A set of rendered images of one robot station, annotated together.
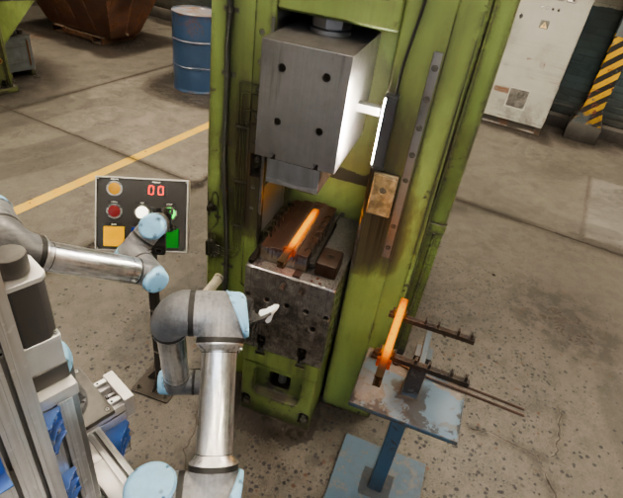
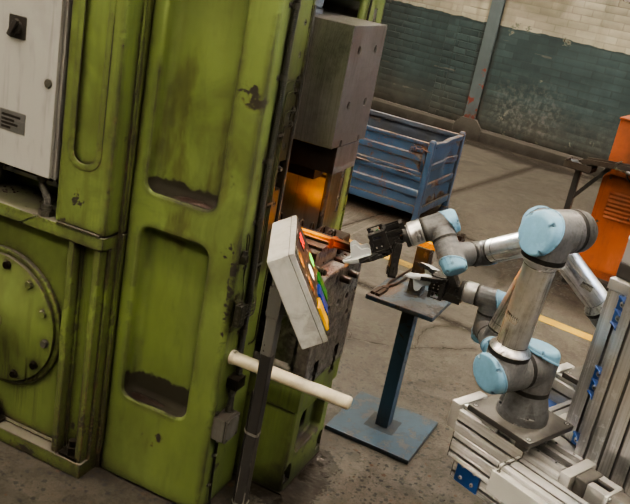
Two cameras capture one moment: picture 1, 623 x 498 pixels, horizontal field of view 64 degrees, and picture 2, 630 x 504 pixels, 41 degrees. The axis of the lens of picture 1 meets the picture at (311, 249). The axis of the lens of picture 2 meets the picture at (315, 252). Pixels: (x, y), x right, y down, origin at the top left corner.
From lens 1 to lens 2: 3.17 m
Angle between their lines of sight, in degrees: 72
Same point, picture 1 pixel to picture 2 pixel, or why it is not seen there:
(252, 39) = (300, 32)
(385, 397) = (425, 303)
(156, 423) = not seen: outside the picture
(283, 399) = (308, 435)
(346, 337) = not seen: hidden behind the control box
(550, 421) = not seen: hidden behind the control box
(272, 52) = (357, 38)
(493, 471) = (364, 362)
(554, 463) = (356, 333)
